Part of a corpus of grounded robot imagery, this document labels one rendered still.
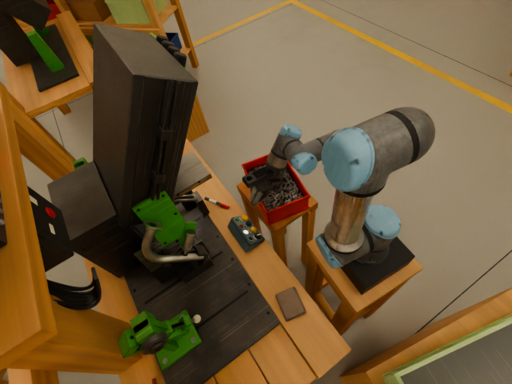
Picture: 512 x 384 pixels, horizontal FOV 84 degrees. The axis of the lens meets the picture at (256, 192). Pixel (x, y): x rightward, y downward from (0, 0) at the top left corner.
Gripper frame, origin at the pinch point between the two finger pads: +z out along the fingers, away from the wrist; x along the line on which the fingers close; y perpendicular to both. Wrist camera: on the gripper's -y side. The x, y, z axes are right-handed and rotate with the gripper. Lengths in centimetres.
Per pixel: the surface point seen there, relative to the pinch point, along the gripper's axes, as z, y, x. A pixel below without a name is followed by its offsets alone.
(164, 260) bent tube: 17.6, -35.6, -3.7
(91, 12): 14, 11, 314
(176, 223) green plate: 5.6, -31.4, 1.7
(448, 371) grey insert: 2, 24, -82
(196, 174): -3.2, -18.1, 16.9
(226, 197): 11.2, 1.4, 16.1
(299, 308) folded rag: 11.0, -3.2, -41.8
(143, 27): 2, 46, 261
